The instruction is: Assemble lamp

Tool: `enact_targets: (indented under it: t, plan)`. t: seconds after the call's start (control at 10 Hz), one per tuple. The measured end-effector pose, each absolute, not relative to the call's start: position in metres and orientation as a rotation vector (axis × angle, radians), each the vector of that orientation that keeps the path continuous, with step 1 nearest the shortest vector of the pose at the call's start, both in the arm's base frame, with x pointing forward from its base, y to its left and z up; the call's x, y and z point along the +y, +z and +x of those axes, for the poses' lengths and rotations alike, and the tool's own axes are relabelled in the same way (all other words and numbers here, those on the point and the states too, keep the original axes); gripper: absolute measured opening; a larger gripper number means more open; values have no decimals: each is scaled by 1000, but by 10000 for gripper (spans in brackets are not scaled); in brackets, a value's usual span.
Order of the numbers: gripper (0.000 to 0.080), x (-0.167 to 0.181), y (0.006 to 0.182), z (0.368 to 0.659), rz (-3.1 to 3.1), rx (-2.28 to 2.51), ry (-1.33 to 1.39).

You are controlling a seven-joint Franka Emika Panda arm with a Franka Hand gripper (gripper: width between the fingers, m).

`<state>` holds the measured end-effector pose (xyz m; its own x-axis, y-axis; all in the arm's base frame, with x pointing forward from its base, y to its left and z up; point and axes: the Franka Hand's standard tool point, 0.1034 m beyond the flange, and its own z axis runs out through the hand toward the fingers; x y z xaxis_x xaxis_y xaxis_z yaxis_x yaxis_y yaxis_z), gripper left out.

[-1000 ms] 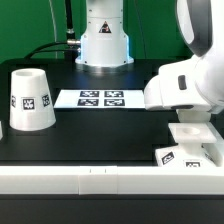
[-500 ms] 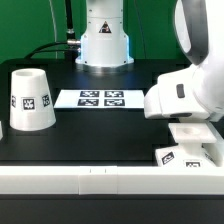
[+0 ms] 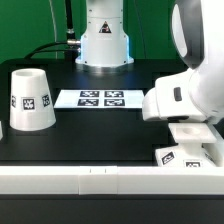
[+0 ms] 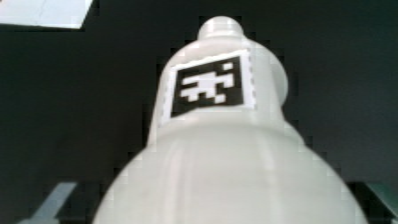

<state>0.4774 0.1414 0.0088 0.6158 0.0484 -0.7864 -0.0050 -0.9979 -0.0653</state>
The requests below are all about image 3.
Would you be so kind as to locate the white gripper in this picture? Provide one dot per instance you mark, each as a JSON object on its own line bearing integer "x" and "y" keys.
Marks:
{"x": 170, "y": 99}

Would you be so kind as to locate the white lamp base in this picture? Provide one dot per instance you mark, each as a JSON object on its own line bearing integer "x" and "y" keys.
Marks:
{"x": 188, "y": 152}

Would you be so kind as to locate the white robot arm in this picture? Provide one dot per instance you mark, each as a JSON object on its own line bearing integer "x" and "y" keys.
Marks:
{"x": 196, "y": 94}

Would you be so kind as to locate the white lamp shade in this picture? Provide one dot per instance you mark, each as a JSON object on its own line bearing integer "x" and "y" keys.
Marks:
{"x": 31, "y": 107}

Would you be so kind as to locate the white marker sheet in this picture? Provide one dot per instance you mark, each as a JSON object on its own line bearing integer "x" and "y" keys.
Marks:
{"x": 100, "y": 99}

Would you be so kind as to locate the white block at left edge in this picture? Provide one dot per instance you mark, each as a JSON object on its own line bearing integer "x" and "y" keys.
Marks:
{"x": 1, "y": 132}

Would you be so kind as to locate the white right fence rail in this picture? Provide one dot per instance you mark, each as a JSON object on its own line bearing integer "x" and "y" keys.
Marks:
{"x": 216, "y": 149}

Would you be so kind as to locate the white fence rail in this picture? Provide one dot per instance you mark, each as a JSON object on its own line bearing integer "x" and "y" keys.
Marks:
{"x": 216, "y": 149}
{"x": 113, "y": 180}

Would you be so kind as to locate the white front fence rail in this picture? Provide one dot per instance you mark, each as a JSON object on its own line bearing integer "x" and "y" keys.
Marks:
{"x": 113, "y": 180}

